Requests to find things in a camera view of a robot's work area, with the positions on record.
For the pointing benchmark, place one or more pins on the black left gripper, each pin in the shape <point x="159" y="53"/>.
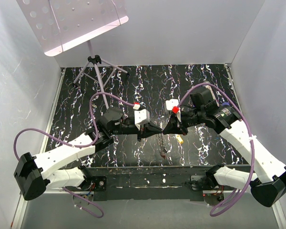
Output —
<point x="151" y="129"/>

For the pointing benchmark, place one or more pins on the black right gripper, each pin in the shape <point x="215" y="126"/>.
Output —
<point x="173" y="127"/>

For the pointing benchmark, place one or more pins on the yellow key tag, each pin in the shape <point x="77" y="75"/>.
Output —
<point x="179" y="139"/>

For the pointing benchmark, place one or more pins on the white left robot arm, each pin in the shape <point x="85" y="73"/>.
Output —
<point x="36" y="174"/>

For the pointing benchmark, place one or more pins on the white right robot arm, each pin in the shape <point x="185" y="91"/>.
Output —
<point x="266" y="180"/>

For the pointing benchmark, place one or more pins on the purple toy microphone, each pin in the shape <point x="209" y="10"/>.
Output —
<point x="213" y="93"/>

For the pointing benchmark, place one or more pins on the white perforated music stand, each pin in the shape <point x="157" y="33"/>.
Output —
<point x="60" y="25"/>

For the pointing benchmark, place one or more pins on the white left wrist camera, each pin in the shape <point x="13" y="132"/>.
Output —
<point x="141" y="115"/>

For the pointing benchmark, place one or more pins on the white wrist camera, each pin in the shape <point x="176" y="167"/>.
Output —
<point x="172" y="106"/>
<point x="141" y="115"/>

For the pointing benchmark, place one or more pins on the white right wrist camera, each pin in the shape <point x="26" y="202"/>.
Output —
<point x="172" y="106"/>

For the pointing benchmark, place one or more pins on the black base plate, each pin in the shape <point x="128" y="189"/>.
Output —
<point x="144" y="183"/>

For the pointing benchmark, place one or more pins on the aluminium rail frame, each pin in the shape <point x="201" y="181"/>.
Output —
<point x="265" y="181"/>

